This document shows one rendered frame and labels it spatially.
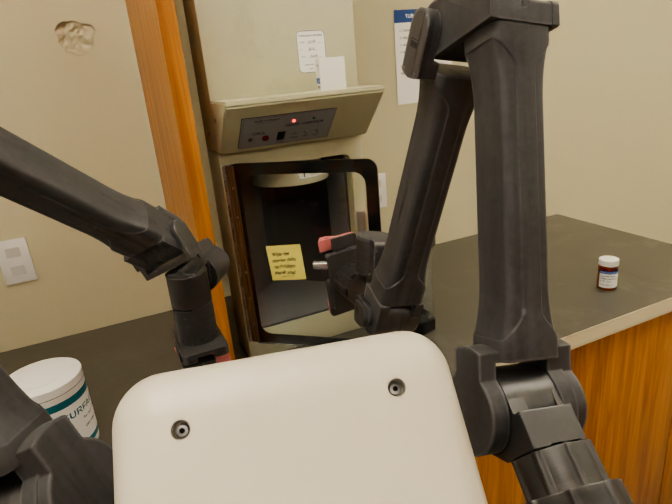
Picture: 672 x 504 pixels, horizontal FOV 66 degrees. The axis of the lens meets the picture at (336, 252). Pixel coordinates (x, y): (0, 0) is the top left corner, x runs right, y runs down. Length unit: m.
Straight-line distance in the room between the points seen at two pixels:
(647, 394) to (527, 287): 1.23
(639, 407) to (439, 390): 1.40
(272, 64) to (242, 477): 0.90
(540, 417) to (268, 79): 0.82
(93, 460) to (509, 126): 0.45
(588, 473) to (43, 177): 0.58
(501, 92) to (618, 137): 1.95
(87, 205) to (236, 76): 0.52
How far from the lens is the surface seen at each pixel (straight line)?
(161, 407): 0.32
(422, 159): 0.62
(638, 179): 2.60
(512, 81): 0.51
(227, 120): 0.98
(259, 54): 1.09
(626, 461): 1.79
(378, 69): 1.69
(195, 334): 0.77
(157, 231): 0.71
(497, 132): 0.50
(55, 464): 0.47
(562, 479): 0.48
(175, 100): 0.97
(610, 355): 1.50
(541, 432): 0.49
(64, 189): 0.64
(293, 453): 0.31
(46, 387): 1.02
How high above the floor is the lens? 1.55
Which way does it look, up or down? 19 degrees down
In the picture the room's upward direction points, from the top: 5 degrees counter-clockwise
